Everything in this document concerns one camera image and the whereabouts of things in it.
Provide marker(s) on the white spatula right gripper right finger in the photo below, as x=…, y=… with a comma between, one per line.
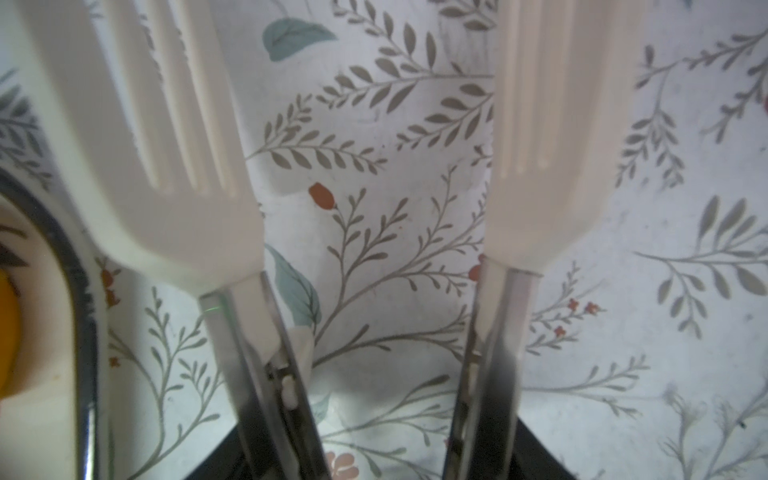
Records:
x=562, y=103

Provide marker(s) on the strawberry print bread tray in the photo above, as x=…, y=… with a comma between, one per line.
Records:
x=54, y=422

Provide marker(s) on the white spatula right gripper left finger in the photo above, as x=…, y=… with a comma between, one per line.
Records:
x=141, y=121

